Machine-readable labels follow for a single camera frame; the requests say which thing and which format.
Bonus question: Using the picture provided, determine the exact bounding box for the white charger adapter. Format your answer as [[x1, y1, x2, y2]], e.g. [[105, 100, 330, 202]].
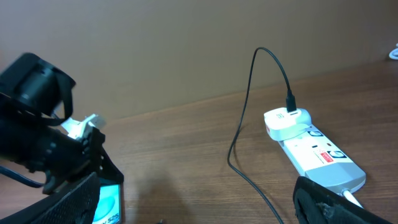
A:
[[264, 108, 312, 141]]

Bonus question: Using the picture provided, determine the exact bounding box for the white power strip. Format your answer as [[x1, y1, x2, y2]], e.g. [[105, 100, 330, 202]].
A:
[[279, 126, 366, 195]]

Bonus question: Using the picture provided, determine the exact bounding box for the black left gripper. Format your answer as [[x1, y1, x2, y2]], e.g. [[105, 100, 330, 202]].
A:
[[1, 118, 124, 195]]

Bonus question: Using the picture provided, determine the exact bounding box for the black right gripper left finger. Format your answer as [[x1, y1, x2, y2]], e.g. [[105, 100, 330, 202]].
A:
[[1, 172, 100, 224]]

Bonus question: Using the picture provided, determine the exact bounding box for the black charger cable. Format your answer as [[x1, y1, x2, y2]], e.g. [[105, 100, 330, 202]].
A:
[[226, 46, 298, 224]]

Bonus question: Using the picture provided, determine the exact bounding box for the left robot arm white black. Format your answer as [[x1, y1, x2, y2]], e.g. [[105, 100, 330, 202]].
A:
[[1, 53, 124, 195]]

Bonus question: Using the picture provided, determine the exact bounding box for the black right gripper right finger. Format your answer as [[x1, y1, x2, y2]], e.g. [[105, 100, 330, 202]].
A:
[[293, 176, 392, 224]]

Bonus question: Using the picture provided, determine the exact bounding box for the blue screen smartphone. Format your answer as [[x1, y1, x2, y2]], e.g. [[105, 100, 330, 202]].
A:
[[93, 185, 122, 224]]

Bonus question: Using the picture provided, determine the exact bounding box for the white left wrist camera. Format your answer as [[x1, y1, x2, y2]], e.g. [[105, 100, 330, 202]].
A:
[[61, 114, 106, 139]]

